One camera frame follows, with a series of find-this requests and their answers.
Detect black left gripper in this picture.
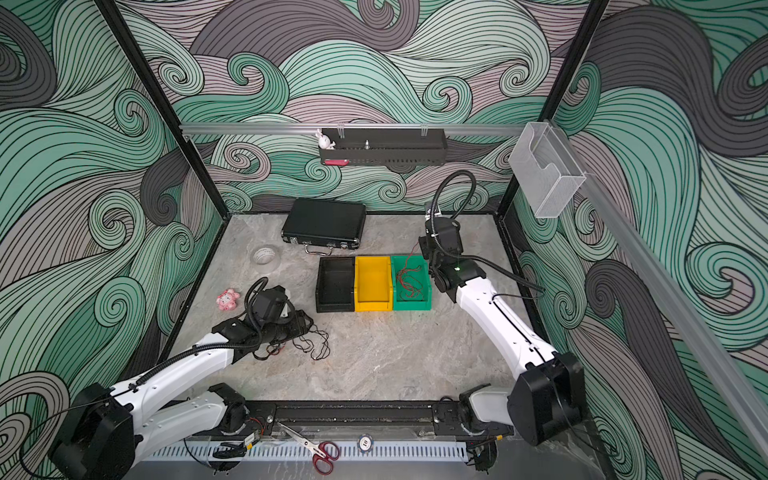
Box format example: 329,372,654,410
262,308,315,345

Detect black cable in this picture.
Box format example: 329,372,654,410
263,308,332,362

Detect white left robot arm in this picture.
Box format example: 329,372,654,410
48,286,314,479

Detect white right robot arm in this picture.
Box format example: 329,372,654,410
419,216,586,446

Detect pink pig toy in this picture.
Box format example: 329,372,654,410
216,288,240,311

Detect green plastic bin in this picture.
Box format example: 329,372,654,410
390,254,432,311

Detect black plastic bin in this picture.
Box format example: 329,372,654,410
315,256,355,313

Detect yellow plastic bin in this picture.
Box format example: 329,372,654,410
354,256,394,312

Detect black aluminium carry case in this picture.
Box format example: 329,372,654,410
281,198,367,250

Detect white rabbit figurine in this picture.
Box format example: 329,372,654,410
314,129,335,150

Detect round blue white button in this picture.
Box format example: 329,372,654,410
357,434,373,453

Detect black right arm hose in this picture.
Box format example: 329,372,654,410
429,169,547,298

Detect black wall shelf tray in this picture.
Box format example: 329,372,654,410
318,129,448,171

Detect clear acrylic wall holder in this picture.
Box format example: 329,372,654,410
509,121,586,219

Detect red handled scissors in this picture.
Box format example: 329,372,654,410
277,422,341,476

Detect white slotted cable duct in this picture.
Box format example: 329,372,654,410
145,441,469,463

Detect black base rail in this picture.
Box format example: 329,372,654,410
113,399,595,442

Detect aluminium wall rail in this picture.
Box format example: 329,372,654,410
179,122,525,137

